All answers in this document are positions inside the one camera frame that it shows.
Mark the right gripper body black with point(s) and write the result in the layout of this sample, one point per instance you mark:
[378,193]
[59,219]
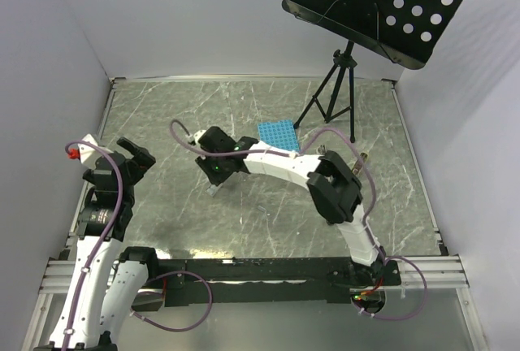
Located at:
[214,167]

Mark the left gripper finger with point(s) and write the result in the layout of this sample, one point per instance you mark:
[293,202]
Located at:
[142,157]
[127,145]

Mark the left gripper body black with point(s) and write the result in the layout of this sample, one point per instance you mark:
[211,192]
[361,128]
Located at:
[136,174]

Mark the grey staple strips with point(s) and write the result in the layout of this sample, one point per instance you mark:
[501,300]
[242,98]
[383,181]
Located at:
[212,190]

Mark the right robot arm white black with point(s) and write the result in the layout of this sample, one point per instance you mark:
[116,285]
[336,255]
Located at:
[334,189]

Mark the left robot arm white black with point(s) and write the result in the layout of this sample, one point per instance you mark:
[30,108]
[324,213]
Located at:
[105,279]

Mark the blue studded building plate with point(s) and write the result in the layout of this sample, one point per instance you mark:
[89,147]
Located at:
[280,134]

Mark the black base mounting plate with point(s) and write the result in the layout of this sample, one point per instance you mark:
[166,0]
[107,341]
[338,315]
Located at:
[248,280]

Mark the black perforated music stand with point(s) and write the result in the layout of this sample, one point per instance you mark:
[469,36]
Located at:
[403,31]

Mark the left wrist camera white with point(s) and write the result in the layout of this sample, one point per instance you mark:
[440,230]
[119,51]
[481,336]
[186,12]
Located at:
[86,153]

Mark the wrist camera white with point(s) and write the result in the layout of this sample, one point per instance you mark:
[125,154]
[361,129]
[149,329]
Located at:
[86,153]
[194,138]

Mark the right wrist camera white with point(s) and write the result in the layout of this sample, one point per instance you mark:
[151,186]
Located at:
[194,138]

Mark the aluminium frame rail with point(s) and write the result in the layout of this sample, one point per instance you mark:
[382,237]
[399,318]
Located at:
[435,272]

